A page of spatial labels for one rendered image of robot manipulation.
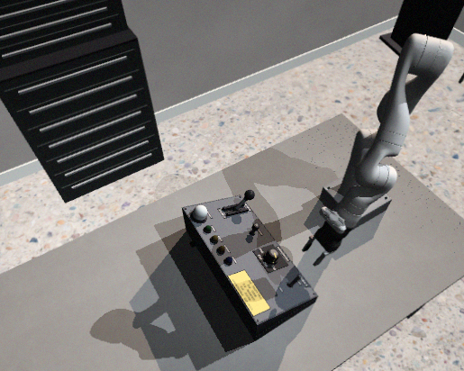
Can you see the dark grey control console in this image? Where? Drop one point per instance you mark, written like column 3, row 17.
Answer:
column 249, row 265

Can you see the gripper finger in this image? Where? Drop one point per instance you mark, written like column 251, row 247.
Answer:
column 309, row 243
column 320, row 259

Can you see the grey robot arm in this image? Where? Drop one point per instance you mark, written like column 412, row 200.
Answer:
column 421, row 55

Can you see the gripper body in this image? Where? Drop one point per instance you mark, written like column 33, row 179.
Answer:
column 341, row 221

